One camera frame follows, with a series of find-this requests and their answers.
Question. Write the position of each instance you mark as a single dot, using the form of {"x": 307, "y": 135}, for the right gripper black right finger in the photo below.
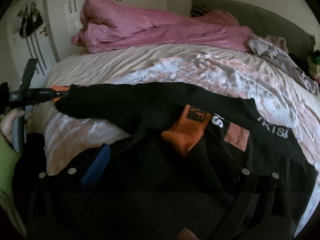
{"x": 259, "y": 207}

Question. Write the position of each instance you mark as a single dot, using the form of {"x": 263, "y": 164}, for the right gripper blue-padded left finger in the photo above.
{"x": 62, "y": 206}

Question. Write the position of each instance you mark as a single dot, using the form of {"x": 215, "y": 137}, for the black sweater with orange cuffs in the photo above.
{"x": 175, "y": 168}

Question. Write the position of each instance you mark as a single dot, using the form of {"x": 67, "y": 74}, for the stack of folded clothes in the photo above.
{"x": 314, "y": 65}

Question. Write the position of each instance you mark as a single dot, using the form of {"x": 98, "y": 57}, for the person's left hand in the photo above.
{"x": 8, "y": 120}

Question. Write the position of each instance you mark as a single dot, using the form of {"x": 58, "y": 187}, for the white door with hanging bags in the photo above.
{"x": 28, "y": 36}

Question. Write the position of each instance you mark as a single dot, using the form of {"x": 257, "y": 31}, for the beige bed sheet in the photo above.
{"x": 277, "y": 96}

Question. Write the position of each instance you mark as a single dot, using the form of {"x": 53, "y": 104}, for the pink duvet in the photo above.
{"x": 153, "y": 27}

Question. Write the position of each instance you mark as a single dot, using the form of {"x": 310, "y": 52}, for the pink and white bedspread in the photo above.
{"x": 65, "y": 137}

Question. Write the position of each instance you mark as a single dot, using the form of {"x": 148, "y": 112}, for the lilac crumpled garment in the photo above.
{"x": 279, "y": 58}

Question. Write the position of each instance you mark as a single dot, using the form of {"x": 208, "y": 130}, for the dark green headboard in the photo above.
{"x": 264, "y": 22}

